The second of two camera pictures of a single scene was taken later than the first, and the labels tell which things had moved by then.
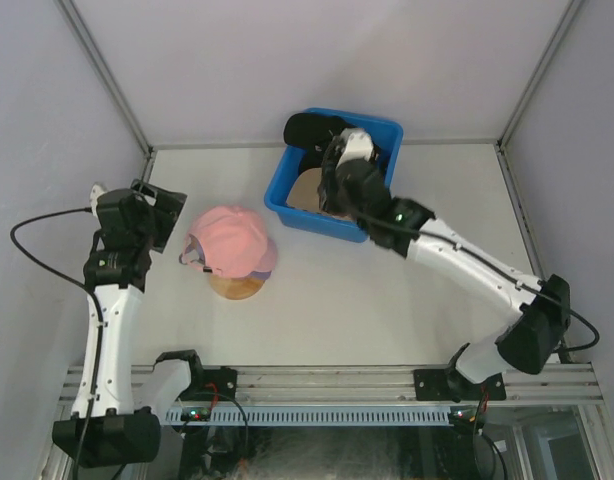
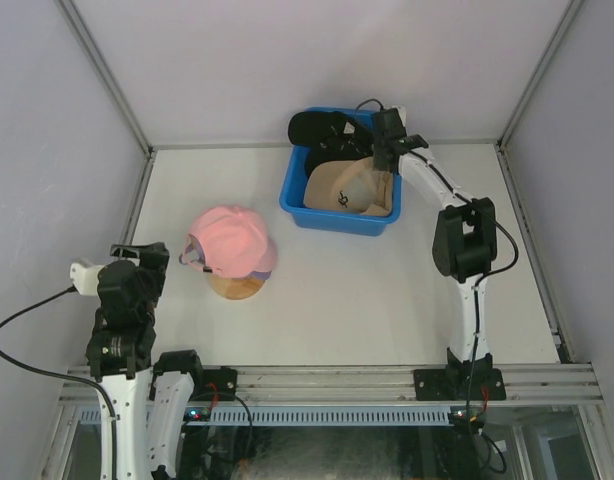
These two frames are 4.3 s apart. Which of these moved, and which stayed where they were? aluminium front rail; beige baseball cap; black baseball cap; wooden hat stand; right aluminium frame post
Moved: beige baseball cap
Stayed: aluminium front rail; right aluminium frame post; black baseball cap; wooden hat stand
